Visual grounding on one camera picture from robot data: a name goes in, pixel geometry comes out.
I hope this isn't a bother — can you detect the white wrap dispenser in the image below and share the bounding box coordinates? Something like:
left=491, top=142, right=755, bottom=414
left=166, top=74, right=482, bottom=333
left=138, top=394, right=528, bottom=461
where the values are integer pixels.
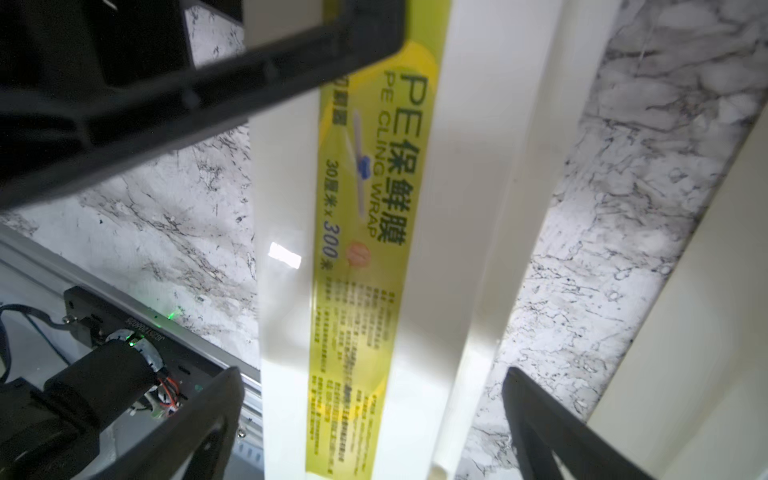
left=244, top=1, right=620, bottom=479
left=589, top=117, right=767, bottom=479

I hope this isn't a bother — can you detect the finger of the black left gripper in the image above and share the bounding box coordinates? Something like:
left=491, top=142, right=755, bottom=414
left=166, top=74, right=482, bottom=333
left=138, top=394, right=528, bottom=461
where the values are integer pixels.
left=1, top=1, right=407, bottom=210

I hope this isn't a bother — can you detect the aluminium front rail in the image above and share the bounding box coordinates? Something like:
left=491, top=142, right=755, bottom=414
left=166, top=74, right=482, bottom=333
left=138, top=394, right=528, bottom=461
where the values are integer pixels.
left=1, top=227, right=265, bottom=479

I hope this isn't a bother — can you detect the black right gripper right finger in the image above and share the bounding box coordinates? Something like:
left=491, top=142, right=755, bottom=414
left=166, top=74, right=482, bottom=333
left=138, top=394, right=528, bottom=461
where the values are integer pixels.
left=502, top=367, right=649, bottom=479

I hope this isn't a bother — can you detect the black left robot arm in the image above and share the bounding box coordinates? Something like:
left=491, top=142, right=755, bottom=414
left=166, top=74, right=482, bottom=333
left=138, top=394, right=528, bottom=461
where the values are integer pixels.
left=1, top=1, right=406, bottom=479

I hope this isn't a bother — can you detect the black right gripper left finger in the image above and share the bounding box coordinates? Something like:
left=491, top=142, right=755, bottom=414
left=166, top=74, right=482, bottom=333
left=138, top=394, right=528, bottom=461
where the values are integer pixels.
left=95, top=367, right=244, bottom=479

